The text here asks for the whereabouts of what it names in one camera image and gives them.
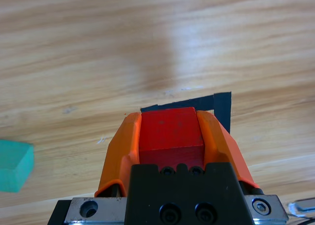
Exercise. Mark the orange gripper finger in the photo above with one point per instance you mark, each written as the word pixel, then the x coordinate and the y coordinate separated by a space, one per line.
pixel 118 148
pixel 221 146

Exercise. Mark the red wooden block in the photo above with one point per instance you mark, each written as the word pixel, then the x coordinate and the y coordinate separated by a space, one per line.
pixel 169 131

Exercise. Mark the green wooden block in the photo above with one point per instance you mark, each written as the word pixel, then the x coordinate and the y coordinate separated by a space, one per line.
pixel 14 166

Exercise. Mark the black tape square outline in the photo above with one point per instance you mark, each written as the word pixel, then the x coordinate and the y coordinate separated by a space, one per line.
pixel 222 106

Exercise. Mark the grey aluminium rail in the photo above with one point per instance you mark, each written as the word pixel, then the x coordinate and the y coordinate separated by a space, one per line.
pixel 305 205

